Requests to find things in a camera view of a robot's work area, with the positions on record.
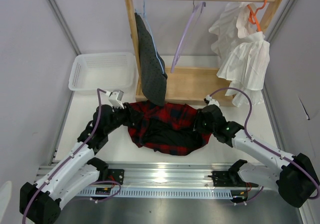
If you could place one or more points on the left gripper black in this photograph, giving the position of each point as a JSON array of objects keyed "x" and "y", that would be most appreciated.
[{"x": 128, "y": 114}]

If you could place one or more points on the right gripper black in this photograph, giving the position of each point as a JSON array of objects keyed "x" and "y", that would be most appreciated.
[{"x": 197, "y": 121}]

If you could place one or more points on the red plaid skirt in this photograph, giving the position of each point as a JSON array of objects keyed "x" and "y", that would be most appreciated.
[{"x": 167, "y": 129}]

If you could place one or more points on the purple hanger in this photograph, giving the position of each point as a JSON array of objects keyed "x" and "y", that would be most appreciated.
[{"x": 183, "y": 40}]

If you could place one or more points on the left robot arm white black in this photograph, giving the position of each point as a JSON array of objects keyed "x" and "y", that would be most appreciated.
[{"x": 43, "y": 201}]

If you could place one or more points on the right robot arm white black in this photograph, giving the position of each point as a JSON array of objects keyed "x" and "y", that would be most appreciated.
[{"x": 293, "y": 177}]

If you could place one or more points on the orange hanger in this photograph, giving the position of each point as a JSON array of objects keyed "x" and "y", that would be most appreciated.
[{"x": 253, "y": 15}]

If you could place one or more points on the light blue hanger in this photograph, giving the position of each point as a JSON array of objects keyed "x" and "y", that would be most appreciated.
[{"x": 151, "y": 60}]

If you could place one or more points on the wooden clothes rack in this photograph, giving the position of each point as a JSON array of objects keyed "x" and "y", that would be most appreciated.
[{"x": 190, "y": 84}]

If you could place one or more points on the white plastic basket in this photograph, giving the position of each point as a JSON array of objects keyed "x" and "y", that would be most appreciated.
[{"x": 107, "y": 71}]

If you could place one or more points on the grey dotted garment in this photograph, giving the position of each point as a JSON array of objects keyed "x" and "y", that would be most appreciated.
[{"x": 153, "y": 88}]

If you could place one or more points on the white pleated garment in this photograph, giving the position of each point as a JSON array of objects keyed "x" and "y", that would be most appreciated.
[{"x": 243, "y": 53}]

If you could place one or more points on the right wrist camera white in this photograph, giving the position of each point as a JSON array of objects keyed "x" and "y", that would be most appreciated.
[{"x": 210, "y": 101}]

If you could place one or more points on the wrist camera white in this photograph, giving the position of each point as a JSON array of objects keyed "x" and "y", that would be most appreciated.
[
  {"x": 210, "y": 101},
  {"x": 115, "y": 98}
]

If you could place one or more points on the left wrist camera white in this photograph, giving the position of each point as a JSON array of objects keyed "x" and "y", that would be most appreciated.
[{"x": 115, "y": 98}]

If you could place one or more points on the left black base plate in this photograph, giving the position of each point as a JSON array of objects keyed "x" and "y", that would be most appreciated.
[{"x": 116, "y": 175}]

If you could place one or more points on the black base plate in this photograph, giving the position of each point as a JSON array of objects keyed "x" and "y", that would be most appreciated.
[
  {"x": 116, "y": 175},
  {"x": 226, "y": 179}
]

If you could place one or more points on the aluminium mounting rail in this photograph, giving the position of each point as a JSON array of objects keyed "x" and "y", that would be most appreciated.
[{"x": 166, "y": 175}]

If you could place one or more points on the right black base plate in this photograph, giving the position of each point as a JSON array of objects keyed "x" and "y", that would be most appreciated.
[{"x": 226, "y": 179}]

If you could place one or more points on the white slotted cable duct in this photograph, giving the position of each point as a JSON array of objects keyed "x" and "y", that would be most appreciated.
[{"x": 206, "y": 193}]

